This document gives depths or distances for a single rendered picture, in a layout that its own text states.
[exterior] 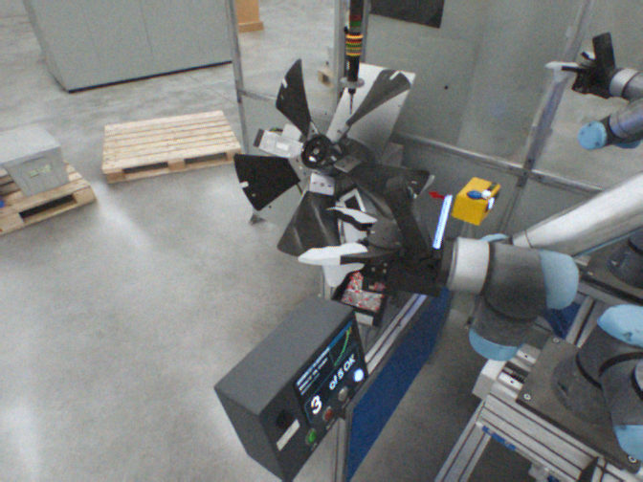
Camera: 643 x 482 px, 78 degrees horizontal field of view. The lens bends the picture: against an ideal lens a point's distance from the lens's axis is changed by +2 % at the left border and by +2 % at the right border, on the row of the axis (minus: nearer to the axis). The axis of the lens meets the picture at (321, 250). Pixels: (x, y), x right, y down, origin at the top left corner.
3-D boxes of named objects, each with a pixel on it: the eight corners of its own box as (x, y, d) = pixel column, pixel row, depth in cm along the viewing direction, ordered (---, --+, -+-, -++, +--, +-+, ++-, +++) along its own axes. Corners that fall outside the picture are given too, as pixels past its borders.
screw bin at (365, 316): (349, 272, 145) (350, 257, 141) (394, 283, 141) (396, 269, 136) (329, 315, 130) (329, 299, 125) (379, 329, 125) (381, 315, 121)
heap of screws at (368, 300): (351, 275, 144) (351, 268, 141) (389, 285, 140) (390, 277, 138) (334, 313, 130) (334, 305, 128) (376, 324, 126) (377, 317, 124)
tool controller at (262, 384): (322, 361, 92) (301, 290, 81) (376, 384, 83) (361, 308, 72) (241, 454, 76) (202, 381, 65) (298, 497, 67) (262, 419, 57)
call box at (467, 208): (466, 200, 154) (474, 176, 147) (493, 208, 149) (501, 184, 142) (450, 219, 144) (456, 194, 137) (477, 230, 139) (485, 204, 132)
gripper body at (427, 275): (355, 291, 58) (441, 307, 55) (361, 240, 53) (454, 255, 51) (365, 262, 64) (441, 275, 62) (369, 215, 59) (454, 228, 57)
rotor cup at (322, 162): (308, 175, 145) (290, 164, 133) (323, 138, 143) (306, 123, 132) (341, 187, 138) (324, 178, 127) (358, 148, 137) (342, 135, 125)
